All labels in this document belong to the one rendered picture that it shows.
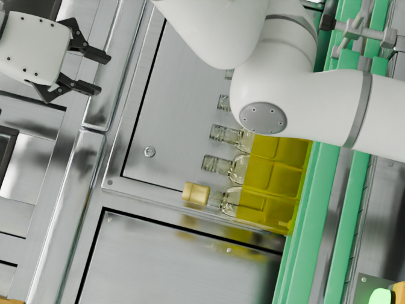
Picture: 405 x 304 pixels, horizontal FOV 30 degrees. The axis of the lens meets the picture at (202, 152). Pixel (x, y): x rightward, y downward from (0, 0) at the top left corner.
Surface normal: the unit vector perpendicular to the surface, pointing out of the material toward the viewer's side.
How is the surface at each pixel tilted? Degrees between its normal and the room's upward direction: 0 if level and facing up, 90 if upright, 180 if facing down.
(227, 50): 105
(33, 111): 90
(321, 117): 93
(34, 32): 111
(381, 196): 90
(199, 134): 90
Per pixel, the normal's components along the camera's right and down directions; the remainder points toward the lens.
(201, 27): -0.07, 0.71
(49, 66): 0.45, -0.08
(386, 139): -0.17, 0.56
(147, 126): 0.05, -0.25
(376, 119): -0.07, 0.16
